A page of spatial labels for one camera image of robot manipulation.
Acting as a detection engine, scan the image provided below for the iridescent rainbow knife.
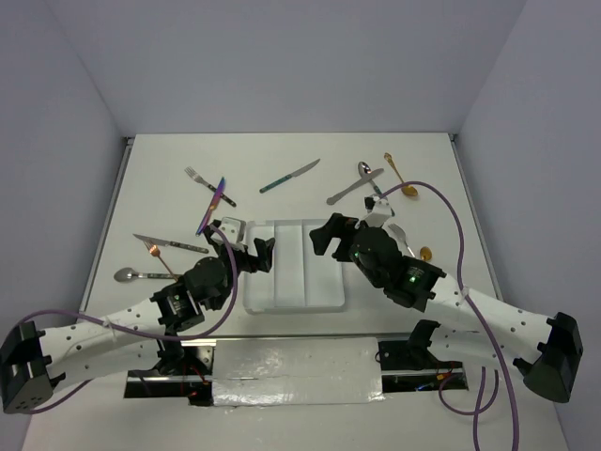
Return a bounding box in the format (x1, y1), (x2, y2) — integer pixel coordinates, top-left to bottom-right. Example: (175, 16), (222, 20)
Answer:
(195, 178), (225, 236)

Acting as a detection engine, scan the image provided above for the copper fork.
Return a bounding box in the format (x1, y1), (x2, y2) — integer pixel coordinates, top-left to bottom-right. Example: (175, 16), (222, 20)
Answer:
(143, 240), (180, 280)

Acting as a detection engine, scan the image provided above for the ornate silver knife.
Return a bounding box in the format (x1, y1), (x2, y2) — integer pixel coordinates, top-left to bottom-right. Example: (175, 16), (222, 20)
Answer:
(326, 168), (384, 206)

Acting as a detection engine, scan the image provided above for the ornate gold spoon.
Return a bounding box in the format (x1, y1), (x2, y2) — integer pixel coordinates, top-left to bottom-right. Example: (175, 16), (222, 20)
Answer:
(420, 246), (433, 261)

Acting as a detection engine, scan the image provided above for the plain silver fork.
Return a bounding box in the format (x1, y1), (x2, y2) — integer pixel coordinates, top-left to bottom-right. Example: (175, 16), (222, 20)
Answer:
(388, 223), (416, 257)

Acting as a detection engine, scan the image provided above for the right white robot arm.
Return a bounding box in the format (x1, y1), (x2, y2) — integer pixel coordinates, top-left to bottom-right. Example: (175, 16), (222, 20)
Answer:
(309, 213), (583, 403)

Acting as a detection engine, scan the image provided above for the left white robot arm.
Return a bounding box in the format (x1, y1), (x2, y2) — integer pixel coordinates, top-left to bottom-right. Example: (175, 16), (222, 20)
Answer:
(1, 221), (276, 414)

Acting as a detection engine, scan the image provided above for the white three-compartment cutlery tray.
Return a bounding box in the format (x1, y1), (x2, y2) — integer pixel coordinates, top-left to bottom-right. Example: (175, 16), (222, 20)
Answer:
(243, 219), (346, 315)

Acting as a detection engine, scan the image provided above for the gold spoon far right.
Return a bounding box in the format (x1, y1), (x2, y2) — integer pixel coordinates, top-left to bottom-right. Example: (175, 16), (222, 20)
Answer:
(383, 152), (419, 198)

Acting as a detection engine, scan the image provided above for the white foil-covered base board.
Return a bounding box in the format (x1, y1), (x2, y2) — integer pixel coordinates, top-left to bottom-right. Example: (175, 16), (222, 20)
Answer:
(212, 337), (384, 407)

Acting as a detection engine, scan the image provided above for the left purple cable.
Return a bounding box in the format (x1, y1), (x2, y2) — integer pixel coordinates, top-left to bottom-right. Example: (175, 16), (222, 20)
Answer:
(18, 224), (239, 414)

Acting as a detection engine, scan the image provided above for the purple cable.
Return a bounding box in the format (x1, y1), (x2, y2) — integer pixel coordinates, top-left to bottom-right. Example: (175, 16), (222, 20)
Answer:
(375, 180), (521, 451)
(18, 224), (239, 414)

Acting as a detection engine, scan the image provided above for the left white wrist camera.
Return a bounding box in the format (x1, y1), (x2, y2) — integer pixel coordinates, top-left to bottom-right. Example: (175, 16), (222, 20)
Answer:
(219, 217), (247, 247)

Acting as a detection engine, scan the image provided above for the knife with black handle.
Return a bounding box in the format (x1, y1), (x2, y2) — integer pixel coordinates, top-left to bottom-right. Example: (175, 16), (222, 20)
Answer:
(133, 234), (209, 255)

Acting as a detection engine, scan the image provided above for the spoon with teal handle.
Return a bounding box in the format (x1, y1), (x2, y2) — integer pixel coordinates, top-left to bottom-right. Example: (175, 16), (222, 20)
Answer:
(358, 162), (381, 195)

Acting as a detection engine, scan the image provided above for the knife with teal handle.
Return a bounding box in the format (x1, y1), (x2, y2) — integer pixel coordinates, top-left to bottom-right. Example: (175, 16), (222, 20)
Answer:
(258, 159), (321, 194)

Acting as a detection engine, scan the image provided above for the fork with black handle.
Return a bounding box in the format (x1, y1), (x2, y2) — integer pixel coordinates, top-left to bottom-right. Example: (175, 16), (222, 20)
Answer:
(184, 166), (237, 208)

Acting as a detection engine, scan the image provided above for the spoon with black handle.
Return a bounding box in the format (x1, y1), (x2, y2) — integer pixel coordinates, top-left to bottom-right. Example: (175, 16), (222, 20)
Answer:
(114, 267), (176, 283)

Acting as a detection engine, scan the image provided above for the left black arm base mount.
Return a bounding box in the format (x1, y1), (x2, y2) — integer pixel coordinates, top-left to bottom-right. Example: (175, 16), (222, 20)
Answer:
(124, 341), (215, 407)

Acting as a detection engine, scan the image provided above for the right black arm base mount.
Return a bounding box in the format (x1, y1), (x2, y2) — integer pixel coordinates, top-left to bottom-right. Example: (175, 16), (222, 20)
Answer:
(374, 320), (468, 394)

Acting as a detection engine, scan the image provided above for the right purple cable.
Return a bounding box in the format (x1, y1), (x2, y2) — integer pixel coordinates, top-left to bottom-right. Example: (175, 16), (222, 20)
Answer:
(375, 180), (521, 451)

